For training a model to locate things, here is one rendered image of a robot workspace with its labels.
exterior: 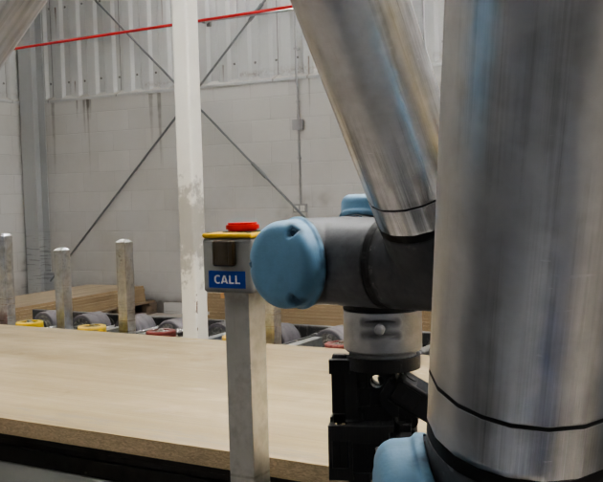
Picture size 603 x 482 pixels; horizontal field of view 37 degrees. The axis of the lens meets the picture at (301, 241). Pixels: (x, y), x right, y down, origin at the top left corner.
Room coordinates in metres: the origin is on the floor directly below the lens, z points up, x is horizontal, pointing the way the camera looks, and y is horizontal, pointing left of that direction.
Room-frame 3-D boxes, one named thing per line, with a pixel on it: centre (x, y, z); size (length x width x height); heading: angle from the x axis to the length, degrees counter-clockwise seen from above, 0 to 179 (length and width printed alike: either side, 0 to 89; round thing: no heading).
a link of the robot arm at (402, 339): (0.85, -0.08, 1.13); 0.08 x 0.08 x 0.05
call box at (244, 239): (1.07, 0.07, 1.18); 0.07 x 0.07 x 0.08; 59
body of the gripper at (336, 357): (0.86, -0.07, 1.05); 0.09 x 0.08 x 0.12; 81
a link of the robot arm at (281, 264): (0.77, -0.03, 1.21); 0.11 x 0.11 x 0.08; 51
